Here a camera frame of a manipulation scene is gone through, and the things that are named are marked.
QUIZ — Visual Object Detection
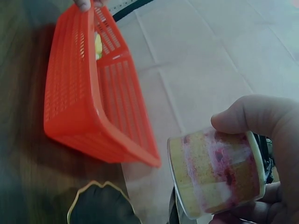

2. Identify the person's right hand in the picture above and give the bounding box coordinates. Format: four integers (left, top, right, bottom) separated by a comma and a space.
211, 94, 299, 224

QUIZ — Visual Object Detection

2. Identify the yellow green item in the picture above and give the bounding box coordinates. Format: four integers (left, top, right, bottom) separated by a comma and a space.
94, 32, 104, 61

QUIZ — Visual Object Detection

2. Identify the orange plastic basket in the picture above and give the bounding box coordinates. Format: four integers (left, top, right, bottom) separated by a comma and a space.
43, 0, 162, 169

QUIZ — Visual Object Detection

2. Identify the black gold-rimmed plate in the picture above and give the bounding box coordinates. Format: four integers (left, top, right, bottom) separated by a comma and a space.
67, 180, 141, 224

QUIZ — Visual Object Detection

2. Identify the cake print paper cup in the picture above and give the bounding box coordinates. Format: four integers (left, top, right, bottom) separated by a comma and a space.
167, 129, 267, 219

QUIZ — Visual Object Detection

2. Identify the person's left hand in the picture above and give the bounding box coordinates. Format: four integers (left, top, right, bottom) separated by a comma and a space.
73, 0, 105, 14

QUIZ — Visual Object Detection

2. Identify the black cable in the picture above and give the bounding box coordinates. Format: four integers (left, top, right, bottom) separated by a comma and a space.
112, 0, 155, 22

